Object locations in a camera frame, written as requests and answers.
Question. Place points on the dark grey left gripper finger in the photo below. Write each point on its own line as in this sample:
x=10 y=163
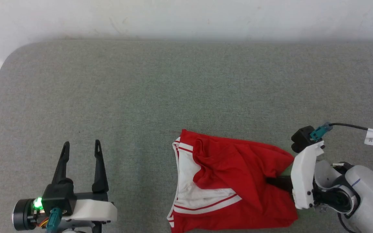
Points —
x=62 y=171
x=99 y=178

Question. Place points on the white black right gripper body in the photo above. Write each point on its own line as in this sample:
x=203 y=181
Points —
x=303 y=174

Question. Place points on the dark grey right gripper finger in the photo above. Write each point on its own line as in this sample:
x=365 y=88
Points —
x=282 y=183

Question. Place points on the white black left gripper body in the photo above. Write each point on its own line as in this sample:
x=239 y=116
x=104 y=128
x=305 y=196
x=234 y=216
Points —
x=92 y=210

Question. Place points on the red and white shirt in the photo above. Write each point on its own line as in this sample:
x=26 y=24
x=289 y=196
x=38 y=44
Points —
x=238 y=161

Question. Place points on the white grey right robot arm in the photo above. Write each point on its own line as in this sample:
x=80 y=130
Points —
x=371 y=194

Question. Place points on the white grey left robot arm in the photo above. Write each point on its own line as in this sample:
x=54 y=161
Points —
x=73 y=231

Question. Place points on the grey fabric sofa cushion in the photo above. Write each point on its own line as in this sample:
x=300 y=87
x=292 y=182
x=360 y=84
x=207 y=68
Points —
x=141 y=97

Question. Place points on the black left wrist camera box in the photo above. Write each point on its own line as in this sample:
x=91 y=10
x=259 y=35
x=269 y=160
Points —
x=58 y=199

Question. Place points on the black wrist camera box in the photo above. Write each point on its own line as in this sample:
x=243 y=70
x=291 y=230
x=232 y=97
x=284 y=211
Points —
x=58 y=199
x=301 y=137

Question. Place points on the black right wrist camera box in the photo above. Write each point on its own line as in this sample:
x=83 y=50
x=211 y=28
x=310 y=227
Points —
x=301 y=137

